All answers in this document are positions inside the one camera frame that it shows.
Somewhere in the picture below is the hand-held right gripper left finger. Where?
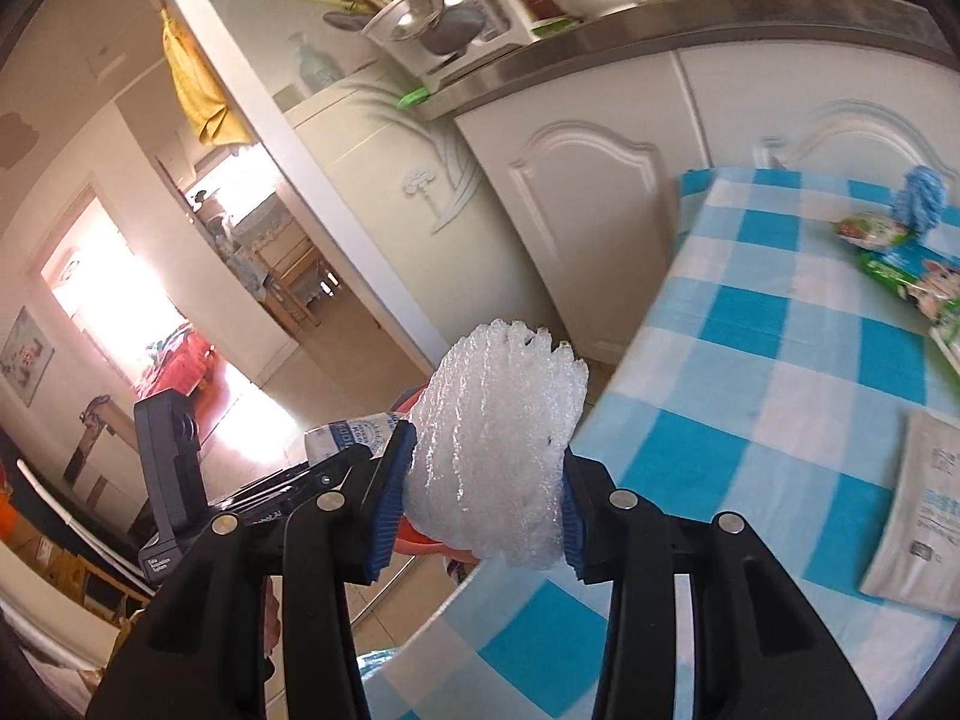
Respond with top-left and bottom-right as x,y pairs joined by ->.
86,420 -> 417,720

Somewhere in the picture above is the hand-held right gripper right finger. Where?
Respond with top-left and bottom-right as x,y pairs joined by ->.
559,450 -> 878,720

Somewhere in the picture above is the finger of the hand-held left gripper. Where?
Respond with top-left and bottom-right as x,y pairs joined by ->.
214,454 -> 372,522

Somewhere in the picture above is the clear plastic bottle blue label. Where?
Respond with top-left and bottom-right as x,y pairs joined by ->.
304,411 -> 406,466

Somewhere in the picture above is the white foam fruit net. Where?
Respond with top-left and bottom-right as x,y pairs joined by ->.
401,320 -> 590,571

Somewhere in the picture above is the white wet wipes packet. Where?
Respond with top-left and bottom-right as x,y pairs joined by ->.
859,411 -> 960,608

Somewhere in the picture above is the wooden chair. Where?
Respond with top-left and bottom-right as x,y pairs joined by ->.
251,229 -> 342,331

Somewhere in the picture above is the blue white checked tablecloth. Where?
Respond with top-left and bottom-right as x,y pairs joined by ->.
360,165 -> 960,720

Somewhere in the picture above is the pale green flowered fridge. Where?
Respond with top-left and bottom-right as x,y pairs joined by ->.
285,75 -> 593,361

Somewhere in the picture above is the white cabinet door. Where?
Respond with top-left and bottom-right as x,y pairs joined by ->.
454,52 -> 713,368
675,45 -> 960,188

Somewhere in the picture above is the yellow hanging towel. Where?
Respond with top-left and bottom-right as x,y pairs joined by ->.
161,7 -> 252,147

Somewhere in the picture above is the green snack packet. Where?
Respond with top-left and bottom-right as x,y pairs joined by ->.
855,240 -> 960,320
832,214 -> 920,252

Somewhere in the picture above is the white dish rack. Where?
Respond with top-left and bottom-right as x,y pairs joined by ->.
360,0 -> 541,91

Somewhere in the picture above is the blue fluffy toy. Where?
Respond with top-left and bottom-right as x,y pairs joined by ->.
889,163 -> 950,233

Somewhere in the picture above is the steel kitchen counter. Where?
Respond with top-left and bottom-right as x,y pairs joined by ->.
416,0 -> 960,121

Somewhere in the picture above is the wall picture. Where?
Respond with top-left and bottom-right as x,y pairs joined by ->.
0,307 -> 57,398

